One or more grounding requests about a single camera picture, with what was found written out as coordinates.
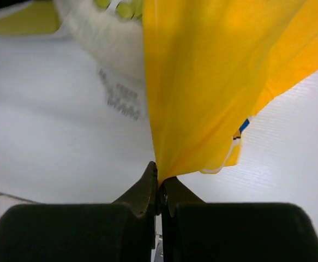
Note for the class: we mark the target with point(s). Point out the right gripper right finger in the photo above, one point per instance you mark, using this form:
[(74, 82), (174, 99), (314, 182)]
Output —
[(194, 230)]

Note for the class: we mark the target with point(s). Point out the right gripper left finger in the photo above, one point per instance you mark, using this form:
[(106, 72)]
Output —
[(123, 230)]

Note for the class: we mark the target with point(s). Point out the yellow pillowcase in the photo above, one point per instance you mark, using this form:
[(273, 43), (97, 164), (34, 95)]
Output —
[(213, 65)]

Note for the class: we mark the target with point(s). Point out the cream quilted pillow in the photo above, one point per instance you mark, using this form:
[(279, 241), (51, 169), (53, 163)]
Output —
[(111, 31)]

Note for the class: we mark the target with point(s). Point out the white pillow care label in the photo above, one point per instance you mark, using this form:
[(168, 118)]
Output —
[(124, 94)]

